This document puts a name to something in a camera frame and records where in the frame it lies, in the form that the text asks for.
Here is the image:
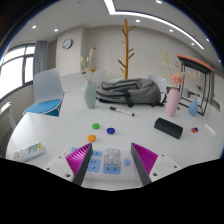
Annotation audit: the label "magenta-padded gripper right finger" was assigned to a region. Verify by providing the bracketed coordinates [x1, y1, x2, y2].
[130, 142, 183, 186]

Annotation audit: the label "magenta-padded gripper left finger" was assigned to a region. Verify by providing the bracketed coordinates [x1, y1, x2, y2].
[43, 143, 93, 186]

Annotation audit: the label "clear translucent charger block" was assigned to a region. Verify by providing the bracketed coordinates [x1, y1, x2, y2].
[103, 147, 122, 169]

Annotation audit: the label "white power strip blue sockets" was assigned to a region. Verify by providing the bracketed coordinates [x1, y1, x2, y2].
[62, 143, 141, 183]

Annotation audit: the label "black oblong case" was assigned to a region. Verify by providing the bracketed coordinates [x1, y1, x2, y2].
[153, 117, 184, 140]

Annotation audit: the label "white remote control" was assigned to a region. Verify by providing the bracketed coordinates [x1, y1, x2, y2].
[12, 141, 45, 162]

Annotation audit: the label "black and white marker pen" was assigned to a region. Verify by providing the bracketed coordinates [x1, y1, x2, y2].
[109, 106, 136, 117]

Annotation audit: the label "pink vase with flowers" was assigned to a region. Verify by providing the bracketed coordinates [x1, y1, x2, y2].
[163, 51, 185, 118]

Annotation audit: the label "white chair with blue cushion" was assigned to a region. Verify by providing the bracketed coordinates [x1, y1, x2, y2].
[22, 68, 64, 118]

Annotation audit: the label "green vase with dried flowers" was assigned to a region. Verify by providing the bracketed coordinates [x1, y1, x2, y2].
[79, 46, 98, 110]

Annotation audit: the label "grey backpack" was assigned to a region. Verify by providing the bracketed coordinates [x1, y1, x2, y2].
[95, 78, 168, 108]

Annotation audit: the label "blue vase with stems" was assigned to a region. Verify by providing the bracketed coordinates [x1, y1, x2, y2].
[188, 97, 199, 117]

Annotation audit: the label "white narrow side table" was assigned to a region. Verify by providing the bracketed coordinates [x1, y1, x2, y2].
[0, 101, 17, 158]

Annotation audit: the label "grey curtain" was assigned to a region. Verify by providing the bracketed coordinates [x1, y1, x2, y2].
[32, 40, 48, 77]

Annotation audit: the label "wooden coat rack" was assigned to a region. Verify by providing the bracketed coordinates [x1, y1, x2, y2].
[117, 18, 137, 80]

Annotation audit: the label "black-framed window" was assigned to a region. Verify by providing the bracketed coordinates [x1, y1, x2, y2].
[0, 43, 36, 101]

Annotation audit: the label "ceiling lights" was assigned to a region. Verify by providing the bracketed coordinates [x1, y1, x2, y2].
[31, 0, 211, 51]

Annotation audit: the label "black frame orange-topped side table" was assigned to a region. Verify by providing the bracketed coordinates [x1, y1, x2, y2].
[175, 54, 215, 117]

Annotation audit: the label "round wall clock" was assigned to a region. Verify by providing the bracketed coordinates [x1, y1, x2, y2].
[61, 38, 73, 50]

